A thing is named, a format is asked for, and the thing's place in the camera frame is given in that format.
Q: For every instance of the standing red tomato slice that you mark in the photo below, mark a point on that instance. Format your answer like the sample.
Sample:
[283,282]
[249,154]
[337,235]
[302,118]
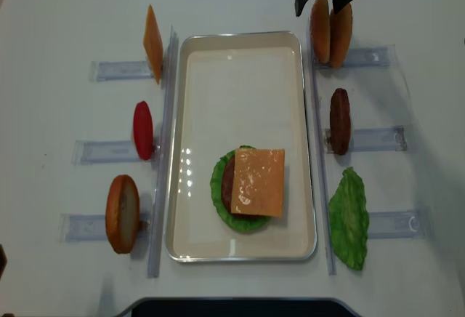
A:
[143,131]

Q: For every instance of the standing green lettuce leaf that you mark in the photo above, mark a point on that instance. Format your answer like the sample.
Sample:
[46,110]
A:
[349,220]

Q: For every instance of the long clear rail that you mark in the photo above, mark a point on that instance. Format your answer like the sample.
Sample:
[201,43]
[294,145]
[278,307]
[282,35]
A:
[168,83]
[318,133]

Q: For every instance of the clear bun holder rail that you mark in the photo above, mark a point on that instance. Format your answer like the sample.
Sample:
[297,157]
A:
[82,227]
[366,57]

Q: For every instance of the left long clear rail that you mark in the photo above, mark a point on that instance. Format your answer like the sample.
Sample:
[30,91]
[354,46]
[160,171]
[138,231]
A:
[168,83]

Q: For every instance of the clear lettuce holder rail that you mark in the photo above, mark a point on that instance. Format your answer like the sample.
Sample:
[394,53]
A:
[412,223]

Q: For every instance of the clear tomato holder rail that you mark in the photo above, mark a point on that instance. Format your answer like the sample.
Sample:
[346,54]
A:
[87,152]

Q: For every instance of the cheese slice on burger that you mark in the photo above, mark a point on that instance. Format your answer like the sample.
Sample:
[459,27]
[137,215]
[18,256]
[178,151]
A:
[258,183]

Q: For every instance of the clear bottom bun holder rail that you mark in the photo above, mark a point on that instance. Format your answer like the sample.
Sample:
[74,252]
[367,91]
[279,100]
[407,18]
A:
[82,227]

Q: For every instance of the standing bottom bun slice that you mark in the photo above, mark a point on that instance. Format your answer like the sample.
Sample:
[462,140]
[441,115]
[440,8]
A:
[122,214]

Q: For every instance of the right long clear rail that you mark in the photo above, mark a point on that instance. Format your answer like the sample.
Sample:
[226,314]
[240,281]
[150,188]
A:
[318,133]

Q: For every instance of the dark device at table edge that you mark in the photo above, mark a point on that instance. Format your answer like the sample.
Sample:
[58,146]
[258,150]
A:
[239,307]

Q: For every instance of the clear patty holder rail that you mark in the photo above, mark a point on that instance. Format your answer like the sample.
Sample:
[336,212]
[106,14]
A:
[379,139]

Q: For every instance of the lettuce leaf on burger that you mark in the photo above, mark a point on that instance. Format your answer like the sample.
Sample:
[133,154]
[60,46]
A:
[218,182]

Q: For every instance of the meat patty on burger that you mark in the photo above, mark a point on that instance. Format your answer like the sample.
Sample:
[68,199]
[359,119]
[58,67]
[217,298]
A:
[227,188]

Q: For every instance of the standing orange cheese slice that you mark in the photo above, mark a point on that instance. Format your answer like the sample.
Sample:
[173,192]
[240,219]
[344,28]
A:
[153,44]

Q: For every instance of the white metal tray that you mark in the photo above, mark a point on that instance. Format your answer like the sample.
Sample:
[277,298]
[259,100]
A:
[238,90]

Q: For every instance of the bun half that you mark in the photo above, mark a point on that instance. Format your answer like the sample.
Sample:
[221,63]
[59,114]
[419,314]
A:
[341,33]
[320,30]

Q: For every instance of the clear cheese holder rail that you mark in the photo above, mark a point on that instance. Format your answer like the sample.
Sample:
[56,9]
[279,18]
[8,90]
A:
[115,71]

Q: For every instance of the standing brown meat patty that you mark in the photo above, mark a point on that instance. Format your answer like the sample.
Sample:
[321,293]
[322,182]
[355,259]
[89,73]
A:
[340,122]

